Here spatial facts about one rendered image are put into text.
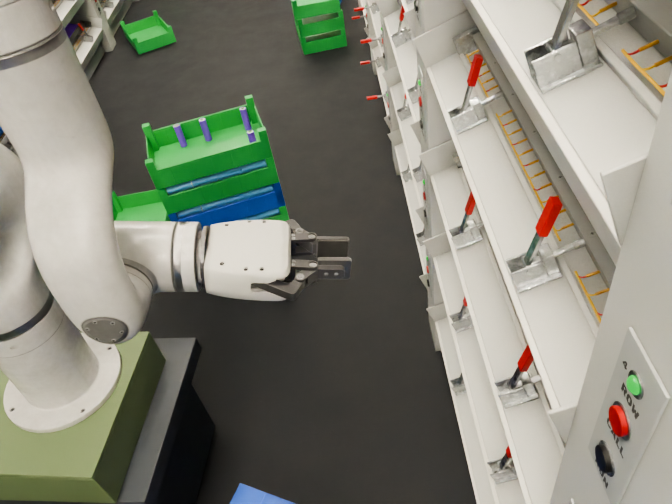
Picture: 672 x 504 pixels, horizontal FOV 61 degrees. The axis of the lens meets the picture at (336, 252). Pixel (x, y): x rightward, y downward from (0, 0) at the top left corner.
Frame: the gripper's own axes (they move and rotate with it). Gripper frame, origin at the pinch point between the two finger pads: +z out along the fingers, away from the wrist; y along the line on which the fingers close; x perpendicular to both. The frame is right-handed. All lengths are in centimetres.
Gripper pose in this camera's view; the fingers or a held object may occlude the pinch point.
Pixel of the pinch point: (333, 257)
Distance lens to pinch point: 70.0
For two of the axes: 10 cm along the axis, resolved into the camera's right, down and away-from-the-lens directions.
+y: 0.6, 6.9, -7.2
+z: 10.0, 0.1, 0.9
